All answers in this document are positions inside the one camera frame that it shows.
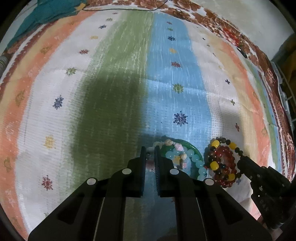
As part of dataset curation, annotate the red bead bracelet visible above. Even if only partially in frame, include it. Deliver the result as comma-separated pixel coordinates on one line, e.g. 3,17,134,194
208,145,242,188

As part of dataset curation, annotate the yellow and dark bead bracelet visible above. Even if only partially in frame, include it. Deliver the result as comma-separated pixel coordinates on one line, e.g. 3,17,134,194
204,138,244,182

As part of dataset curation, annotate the green jade bangle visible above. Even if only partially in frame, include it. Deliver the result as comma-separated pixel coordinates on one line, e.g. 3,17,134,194
153,139,207,181

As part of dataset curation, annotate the light blue bead bracelet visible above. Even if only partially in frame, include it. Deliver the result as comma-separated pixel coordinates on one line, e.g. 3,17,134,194
165,148,208,182

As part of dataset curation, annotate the pastel shell charm bracelet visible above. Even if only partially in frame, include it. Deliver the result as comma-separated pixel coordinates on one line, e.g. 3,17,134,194
153,139,188,169

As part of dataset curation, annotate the striped colourful cloth mat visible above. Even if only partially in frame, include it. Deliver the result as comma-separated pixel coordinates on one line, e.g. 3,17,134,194
1,10,283,238

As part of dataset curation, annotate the grey striped pillow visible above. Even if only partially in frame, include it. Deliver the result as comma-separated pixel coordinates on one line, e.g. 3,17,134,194
0,55,9,76

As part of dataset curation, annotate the teal folded garment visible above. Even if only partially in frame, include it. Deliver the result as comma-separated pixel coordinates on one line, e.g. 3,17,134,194
6,0,87,49

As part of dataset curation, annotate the white wire rack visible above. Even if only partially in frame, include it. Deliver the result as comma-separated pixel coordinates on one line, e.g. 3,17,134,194
271,61,291,112

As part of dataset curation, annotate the black charging cable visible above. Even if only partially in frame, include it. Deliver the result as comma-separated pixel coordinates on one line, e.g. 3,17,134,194
82,0,170,12

